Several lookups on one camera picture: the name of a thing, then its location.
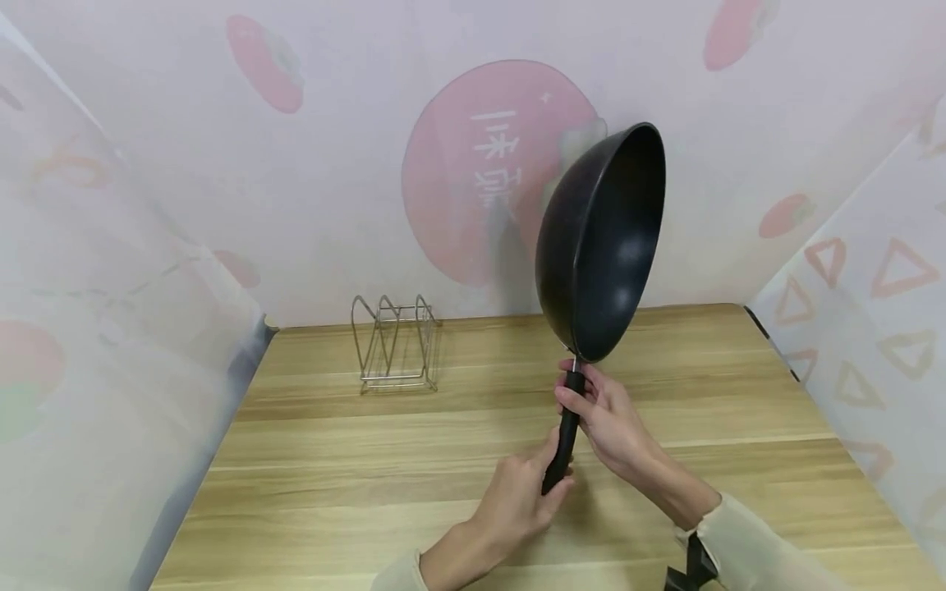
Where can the person's right hand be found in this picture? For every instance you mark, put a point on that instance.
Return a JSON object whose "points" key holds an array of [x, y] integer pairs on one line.
{"points": [[615, 423]]}

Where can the person's left hand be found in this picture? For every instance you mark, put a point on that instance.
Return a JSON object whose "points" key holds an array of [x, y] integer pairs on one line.
{"points": [[517, 501]]}

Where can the person's left thumb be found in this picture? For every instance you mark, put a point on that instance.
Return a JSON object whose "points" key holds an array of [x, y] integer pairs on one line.
{"points": [[551, 446]]}

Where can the person's right thumb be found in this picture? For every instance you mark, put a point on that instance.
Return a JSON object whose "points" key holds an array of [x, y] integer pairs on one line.
{"points": [[596, 376]]}

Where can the person's right fingers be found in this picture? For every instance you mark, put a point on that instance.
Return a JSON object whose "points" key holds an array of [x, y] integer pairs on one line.
{"points": [[573, 400]]}

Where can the black frying pan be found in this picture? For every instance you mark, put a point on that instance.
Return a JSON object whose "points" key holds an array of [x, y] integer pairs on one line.
{"points": [[602, 246]]}

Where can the person's left forearm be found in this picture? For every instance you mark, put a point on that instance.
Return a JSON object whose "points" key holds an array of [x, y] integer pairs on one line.
{"points": [[436, 560]]}

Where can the person's right forearm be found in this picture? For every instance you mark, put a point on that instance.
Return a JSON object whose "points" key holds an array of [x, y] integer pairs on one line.
{"points": [[732, 533]]}

